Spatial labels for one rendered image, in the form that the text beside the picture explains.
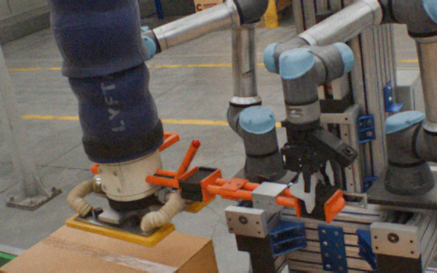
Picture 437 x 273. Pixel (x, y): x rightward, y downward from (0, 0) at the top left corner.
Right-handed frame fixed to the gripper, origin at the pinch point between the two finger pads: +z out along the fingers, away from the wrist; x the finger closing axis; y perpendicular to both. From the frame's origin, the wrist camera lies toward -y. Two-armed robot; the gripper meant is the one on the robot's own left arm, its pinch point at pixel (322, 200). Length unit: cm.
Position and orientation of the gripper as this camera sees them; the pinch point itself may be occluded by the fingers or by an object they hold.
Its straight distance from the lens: 151.1
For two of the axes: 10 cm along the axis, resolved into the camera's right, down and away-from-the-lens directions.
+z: 1.7, 9.2, 3.5
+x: -5.9, 3.8, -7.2
